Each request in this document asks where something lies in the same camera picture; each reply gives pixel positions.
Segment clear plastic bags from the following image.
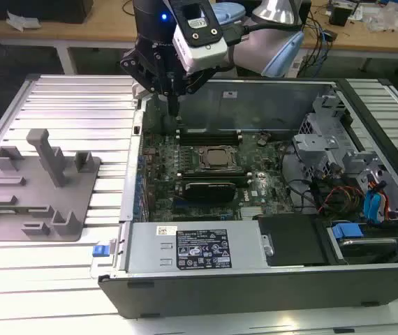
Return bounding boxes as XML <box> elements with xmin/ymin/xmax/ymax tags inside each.
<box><xmin>362</xmin><ymin>5</ymin><xmax>398</xmax><ymax>34</ymax></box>

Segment hard disk in blue carrier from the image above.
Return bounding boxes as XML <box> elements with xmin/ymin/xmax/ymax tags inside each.
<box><xmin>326</xmin><ymin>223</ymin><xmax>398</xmax><ymax>266</ymax></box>

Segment silver metal drive cage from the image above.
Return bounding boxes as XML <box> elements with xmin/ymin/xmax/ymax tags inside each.
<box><xmin>291</xmin><ymin>94</ymin><xmax>385</xmax><ymax>182</ymax></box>

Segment black RAM slot bank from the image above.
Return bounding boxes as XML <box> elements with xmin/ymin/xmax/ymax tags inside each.
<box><xmin>177</xmin><ymin>127</ymin><xmax>244</xmax><ymax>147</ymax></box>

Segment wooden desk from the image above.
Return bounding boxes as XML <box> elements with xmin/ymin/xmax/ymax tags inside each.
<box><xmin>0</xmin><ymin>0</ymin><xmax>398</xmax><ymax>60</ymax></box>

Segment red yellow power wires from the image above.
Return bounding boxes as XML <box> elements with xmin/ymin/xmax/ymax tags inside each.
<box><xmin>317</xmin><ymin>186</ymin><xmax>366</xmax><ymax>214</ymax></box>

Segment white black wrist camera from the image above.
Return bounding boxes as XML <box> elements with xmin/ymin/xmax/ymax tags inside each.
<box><xmin>172</xmin><ymin>0</ymin><xmax>228</xmax><ymax>74</ymax></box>

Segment black plastic shroud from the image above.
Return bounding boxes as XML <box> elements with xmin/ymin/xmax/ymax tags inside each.
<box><xmin>256</xmin><ymin>214</ymin><xmax>329</xmax><ymax>268</ymax></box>

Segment large black box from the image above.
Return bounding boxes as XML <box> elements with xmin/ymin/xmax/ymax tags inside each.
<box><xmin>0</xmin><ymin>0</ymin><xmax>94</xmax><ymax>24</ymax></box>

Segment small black cube box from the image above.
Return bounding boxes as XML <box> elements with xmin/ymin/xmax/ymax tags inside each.
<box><xmin>328</xmin><ymin>5</ymin><xmax>353</xmax><ymax>26</ymax></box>

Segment tall black box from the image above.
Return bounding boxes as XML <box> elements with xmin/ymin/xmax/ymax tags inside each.
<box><xmin>298</xmin><ymin>0</ymin><xmax>312</xmax><ymax>29</ymax></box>

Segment silver power supply unit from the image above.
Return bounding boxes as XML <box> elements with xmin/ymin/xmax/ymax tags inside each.
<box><xmin>125</xmin><ymin>221</ymin><xmax>268</xmax><ymax>275</ymax></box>

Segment grey plastic parts rack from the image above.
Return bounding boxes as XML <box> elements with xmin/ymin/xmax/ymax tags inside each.
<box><xmin>0</xmin><ymin>128</ymin><xmax>103</xmax><ymax>242</ymax></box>

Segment black wire bundle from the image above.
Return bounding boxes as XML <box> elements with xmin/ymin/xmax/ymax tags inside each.
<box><xmin>282</xmin><ymin>177</ymin><xmax>320</xmax><ymax>210</ymax></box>

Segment green motherboard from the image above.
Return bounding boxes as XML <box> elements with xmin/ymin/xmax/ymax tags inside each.
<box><xmin>139</xmin><ymin>132</ymin><xmax>297</xmax><ymax>223</ymax></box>

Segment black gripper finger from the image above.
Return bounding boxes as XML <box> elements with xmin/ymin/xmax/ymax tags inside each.
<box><xmin>172</xmin><ymin>68</ymin><xmax>218</xmax><ymax>118</ymax></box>
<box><xmin>119</xmin><ymin>48</ymin><xmax>175</xmax><ymax>118</ymax></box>

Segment silver CPU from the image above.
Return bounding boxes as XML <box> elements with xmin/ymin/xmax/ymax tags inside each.
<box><xmin>206</xmin><ymin>149</ymin><xmax>233</xmax><ymax>167</ymax></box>

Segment crumpled white paper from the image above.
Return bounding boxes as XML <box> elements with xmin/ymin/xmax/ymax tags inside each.
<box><xmin>6</xmin><ymin>9</ymin><xmax>41</xmax><ymax>32</ymax></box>

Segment metal CPU socket cover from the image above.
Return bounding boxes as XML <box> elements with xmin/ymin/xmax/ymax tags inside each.
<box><xmin>193</xmin><ymin>144</ymin><xmax>244</xmax><ymax>172</ymax></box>

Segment small silver heatsink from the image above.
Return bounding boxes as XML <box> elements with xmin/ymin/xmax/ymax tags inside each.
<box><xmin>239</xmin><ymin>206</ymin><xmax>266</xmax><ymax>219</ymax></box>

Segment black open PC case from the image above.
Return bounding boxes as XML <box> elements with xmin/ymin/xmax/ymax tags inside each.
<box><xmin>90</xmin><ymin>75</ymin><xmax>398</xmax><ymax>320</ymax></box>

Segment blue cable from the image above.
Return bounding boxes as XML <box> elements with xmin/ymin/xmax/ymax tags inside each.
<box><xmin>316</xmin><ymin>24</ymin><xmax>329</xmax><ymax>70</ymax></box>

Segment black graphics card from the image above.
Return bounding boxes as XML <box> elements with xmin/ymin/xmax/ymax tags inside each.
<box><xmin>183</xmin><ymin>180</ymin><xmax>238</xmax><ymax>205</ymax></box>

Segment black power supply label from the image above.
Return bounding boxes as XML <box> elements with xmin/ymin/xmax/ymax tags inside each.
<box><xmin>175</xmin><ymin>228</ymin><xmax>233</xmax><ymax>270</ymax></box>

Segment blue flat data wires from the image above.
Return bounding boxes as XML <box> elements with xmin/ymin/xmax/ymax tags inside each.
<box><xmin>364</xmin><ymin>190</ymin><xmax>388</xmax><ymax>224</ymax></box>

